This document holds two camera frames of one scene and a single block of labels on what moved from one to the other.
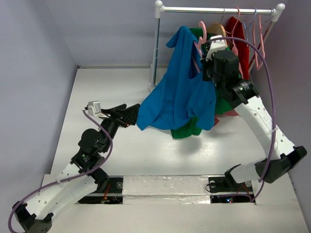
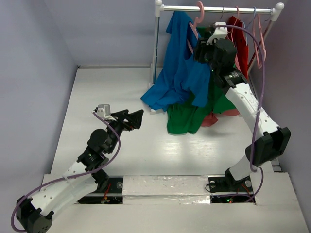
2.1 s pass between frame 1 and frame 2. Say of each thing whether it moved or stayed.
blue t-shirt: moved
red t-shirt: stayed
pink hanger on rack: stayed
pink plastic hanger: moved
